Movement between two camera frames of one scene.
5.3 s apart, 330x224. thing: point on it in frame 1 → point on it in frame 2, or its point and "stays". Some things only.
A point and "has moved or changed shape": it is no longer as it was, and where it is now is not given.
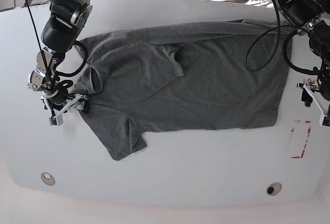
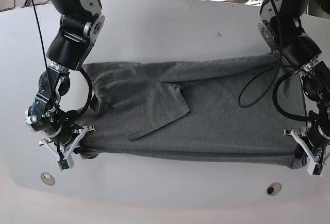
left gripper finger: x=306 y=98 → x=300 y=153
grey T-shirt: x=227 y=74 has moved or changed shape
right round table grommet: x=274 y=188 stays
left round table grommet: x=47 y=178 stays
